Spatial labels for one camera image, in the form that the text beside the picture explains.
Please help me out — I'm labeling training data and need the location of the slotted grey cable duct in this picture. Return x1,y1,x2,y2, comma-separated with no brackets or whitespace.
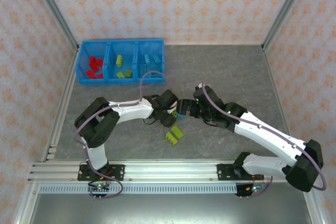
38,184,238,195

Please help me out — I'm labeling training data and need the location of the grey metal sheet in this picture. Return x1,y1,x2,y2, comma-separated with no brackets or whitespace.
27,194,316,224

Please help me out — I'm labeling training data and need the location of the small circuit board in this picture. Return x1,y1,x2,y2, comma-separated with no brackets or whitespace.
88,182,111,193
245,184,268,193

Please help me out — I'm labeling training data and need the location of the aluminium side rail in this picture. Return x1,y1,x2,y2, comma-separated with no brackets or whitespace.
41,47,81,162
262,47,301,162

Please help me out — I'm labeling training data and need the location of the aluminium frame bar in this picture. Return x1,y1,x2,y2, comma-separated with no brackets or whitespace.
300,182,326,224
13,182,40,224

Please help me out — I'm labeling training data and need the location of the aluminium frame post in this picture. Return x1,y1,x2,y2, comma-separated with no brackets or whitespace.
261,0,313,52
28,0,80,51

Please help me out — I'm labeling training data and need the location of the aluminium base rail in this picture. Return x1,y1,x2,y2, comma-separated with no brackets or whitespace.
28,159,315,182

